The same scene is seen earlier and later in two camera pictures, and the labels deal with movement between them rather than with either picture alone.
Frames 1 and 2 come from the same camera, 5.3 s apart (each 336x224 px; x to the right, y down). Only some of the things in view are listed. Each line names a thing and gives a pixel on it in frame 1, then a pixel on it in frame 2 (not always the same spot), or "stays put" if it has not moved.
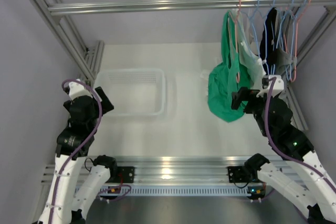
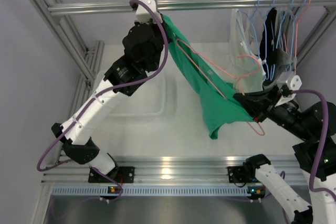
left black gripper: (106, 104) -> (158, 26)
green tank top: (227, 78) -> (222, 105)
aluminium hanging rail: (57, 10) stays put
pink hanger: (238, 76) -> (261, 134)
